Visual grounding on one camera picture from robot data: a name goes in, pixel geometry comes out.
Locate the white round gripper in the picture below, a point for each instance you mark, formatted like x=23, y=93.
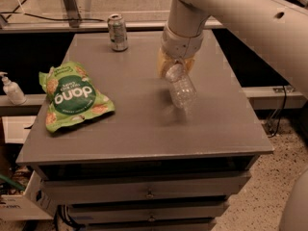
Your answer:
x=182, y=47

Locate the clear plastic water bottle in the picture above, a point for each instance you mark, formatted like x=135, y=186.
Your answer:
x=181, y=88

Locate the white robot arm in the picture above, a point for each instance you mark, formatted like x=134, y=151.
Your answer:
x=276, y=30

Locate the white pump dispenser bottle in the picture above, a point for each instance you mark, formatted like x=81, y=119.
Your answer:
x=12, y=90

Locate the silver green soda can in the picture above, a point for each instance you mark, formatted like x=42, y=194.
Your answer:
x=117, y=32

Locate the grey drawer cabinet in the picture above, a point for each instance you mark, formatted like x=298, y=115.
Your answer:
x=149, y=166

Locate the green chips bag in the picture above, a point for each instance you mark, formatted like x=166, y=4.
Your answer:
x=73, y=97

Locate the white cardboard box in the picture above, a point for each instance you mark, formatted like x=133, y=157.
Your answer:
x=34, y=203

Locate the left metal window bracket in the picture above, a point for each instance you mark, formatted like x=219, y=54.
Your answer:
x=72, y=13

